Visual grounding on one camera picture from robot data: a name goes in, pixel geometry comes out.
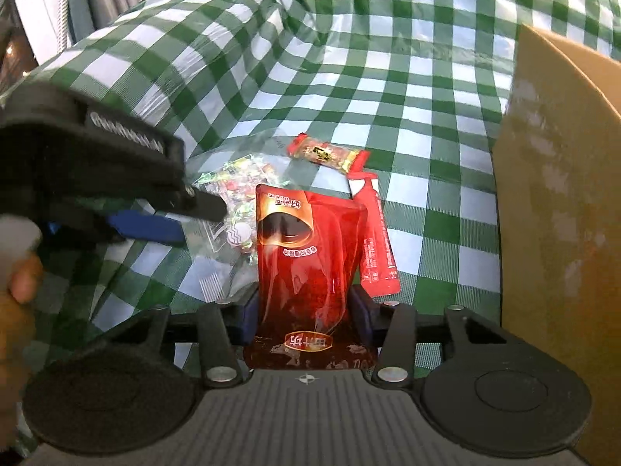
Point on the green white checked cloth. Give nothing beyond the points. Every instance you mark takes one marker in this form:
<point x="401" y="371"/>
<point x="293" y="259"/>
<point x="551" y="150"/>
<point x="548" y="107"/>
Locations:
<point x="364" y="58"/>

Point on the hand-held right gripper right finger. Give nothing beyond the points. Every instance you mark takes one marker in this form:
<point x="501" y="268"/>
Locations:
<point x="361" y="315"/>

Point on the brown cardboard box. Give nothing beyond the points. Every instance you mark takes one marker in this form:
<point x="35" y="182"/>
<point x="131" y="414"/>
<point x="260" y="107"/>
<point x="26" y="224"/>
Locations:
<point x="563" y="194"/>

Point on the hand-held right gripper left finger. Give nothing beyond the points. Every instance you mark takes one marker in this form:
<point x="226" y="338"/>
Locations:
<point x="250" y="318"/>

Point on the long red stick packet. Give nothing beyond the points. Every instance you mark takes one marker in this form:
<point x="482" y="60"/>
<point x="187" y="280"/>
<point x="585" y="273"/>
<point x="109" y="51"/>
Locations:
<point x="381" y="252"/>

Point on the person's left hand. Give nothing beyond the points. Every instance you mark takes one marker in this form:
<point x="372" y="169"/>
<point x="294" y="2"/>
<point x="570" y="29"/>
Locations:
<point x="26" y="276"/>

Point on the clear bag of candies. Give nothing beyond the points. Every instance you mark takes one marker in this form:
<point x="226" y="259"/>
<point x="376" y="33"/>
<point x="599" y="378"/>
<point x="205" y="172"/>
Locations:
<point x="233" y="213"/>

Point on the small red gold candy bar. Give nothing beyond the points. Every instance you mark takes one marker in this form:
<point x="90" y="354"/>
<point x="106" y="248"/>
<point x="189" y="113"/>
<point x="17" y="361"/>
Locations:
<point x="325" y="153"/>

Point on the large red snack pouch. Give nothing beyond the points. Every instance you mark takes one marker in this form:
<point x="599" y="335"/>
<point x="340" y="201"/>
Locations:
<point x="305" y="262"/>

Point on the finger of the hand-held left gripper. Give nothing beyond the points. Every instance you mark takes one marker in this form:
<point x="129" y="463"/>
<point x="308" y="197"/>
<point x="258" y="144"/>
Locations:
<point x="201" y="204"/>
<point x="150" y="228"/>

